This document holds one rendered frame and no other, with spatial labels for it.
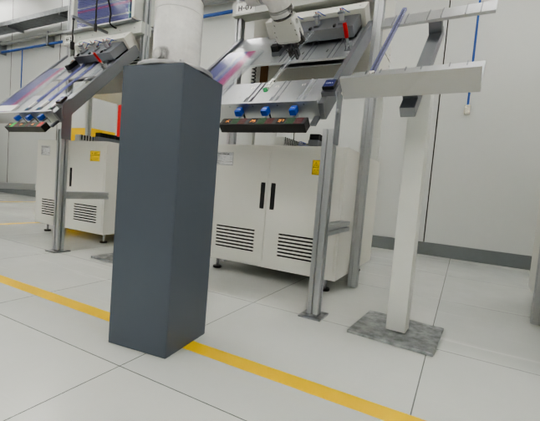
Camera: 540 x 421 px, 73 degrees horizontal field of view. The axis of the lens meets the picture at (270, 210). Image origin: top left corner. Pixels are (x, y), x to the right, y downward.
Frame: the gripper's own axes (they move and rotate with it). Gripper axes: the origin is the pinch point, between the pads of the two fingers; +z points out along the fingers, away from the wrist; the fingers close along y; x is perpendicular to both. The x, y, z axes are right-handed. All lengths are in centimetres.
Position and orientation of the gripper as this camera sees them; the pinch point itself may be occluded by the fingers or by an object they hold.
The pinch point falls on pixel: (294, 53)
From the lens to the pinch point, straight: 157.2
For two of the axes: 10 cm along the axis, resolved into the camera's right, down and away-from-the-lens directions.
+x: -3.4, 8.1, -4.8
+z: 3.3, 5.8, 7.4
